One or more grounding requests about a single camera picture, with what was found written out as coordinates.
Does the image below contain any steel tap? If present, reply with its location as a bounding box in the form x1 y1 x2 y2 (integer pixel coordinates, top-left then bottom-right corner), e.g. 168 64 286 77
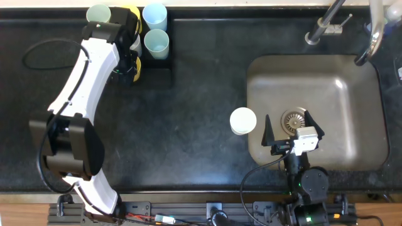
304 0 386 67

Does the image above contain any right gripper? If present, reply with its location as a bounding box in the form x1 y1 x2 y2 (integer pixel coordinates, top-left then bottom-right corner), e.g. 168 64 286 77
261 110 325 156

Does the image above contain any black tray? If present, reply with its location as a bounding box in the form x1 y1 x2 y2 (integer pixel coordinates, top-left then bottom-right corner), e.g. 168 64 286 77
138 12 173 89

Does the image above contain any green cup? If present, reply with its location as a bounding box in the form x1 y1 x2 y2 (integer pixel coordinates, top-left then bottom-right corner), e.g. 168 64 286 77
143 28 170 60
85 4 112 23

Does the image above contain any black cable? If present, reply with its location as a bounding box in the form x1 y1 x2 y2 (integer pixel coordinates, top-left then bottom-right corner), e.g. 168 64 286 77
239 144 296 226
21 38 92 195

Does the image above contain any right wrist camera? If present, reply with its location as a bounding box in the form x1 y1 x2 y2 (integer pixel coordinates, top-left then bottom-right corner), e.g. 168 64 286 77
290 126 320 156

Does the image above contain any steel sink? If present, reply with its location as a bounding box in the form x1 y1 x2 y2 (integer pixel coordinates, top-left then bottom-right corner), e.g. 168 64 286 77
246 55 390 172

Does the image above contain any pale pink cup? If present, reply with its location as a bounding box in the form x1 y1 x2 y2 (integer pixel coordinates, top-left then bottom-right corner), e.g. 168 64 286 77
229 107 258 136

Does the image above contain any grey cup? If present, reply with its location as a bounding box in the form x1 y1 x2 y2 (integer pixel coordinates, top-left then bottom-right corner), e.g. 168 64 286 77
130 34 143 57

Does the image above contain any blue cup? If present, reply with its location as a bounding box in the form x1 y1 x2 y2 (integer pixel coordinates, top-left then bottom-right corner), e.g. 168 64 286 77
142 3 168 31

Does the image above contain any yellow cup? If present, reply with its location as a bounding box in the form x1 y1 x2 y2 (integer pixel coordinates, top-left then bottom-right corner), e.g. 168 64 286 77
127 5 143 34
133 56 142 82

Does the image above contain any mounting rail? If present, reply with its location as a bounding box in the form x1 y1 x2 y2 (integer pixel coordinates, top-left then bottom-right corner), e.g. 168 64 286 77
46 194 386 226

